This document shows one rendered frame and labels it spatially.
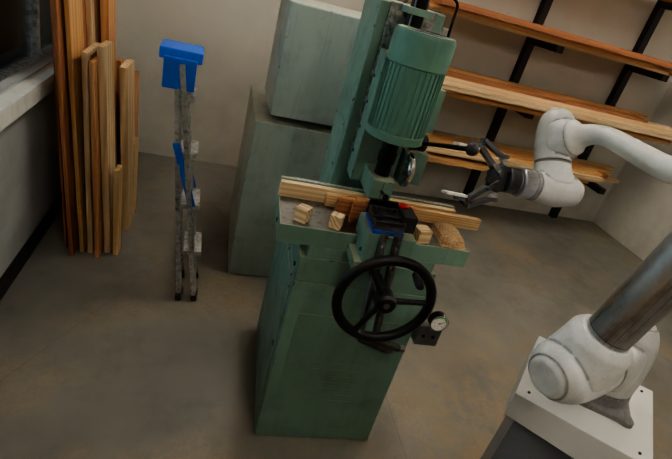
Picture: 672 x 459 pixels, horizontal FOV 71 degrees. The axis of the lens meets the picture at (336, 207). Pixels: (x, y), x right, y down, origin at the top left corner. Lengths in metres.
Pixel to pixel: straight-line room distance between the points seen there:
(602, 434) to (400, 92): 1.03
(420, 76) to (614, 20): 3.44
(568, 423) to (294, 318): 0.81
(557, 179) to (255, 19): 2.61
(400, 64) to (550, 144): 0.50
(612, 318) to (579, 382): 0.16
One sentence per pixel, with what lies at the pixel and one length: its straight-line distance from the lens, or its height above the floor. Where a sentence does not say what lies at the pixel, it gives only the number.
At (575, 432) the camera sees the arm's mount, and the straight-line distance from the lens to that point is 1.47.
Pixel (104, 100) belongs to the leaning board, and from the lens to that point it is 2.35.
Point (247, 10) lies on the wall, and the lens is 3.58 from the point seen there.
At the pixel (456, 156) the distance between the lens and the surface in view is 3.69.
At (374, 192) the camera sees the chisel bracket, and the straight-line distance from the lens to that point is 1.44.
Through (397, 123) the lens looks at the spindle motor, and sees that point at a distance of 1.34.
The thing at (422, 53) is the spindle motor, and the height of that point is 1.42.
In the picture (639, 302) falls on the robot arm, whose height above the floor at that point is 1.10.
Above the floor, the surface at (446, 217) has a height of 0.93.
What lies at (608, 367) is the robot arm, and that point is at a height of 0.93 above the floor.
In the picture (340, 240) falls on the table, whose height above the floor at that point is 0.87.
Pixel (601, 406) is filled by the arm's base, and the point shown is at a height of 0.72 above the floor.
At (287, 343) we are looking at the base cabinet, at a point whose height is 0.46.
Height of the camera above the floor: 1.54
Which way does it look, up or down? 26 degrees down
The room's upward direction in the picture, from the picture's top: 16 degrees clockwise
